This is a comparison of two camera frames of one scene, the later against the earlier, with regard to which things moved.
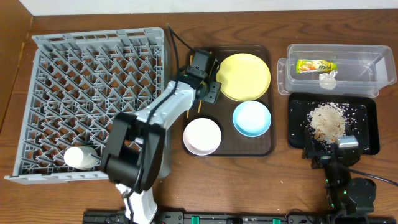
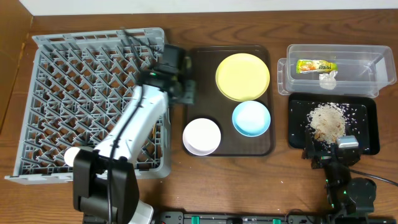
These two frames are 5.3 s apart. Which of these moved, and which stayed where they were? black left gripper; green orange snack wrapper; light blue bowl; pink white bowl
Moved: black left gripper
Stayed: pink white bowl; green orange snack wrapper; light blue bowl
